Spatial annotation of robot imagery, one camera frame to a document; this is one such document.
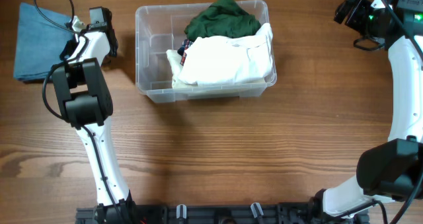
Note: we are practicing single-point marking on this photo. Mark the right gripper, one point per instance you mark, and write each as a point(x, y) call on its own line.
point(361, 6)

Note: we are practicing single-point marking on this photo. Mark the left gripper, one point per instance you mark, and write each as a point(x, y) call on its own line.
point(71, 43)

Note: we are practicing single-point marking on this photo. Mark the blue cloth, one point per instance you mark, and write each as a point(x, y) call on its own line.
point(39, 44)

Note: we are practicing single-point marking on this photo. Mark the cream cloth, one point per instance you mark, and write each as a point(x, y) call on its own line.
point(175, 72)

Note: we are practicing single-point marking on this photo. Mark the plaid flannel cloth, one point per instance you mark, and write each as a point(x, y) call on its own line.
point(182, 50)

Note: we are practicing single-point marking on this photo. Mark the dark green cloth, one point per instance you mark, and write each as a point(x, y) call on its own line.
point(222, 18)

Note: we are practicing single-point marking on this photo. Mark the white cloth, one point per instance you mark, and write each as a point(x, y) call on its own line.
point(256, 47)

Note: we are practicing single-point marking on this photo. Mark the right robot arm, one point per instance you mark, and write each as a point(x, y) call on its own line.
point(391, 172)

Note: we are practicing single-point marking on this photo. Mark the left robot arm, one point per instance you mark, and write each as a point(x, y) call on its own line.
point(85, 103)

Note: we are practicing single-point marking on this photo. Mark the clear plastic storage bin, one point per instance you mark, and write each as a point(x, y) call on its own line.
point(159, 28)

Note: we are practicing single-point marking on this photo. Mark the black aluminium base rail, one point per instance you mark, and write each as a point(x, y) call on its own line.
point(282, 213)

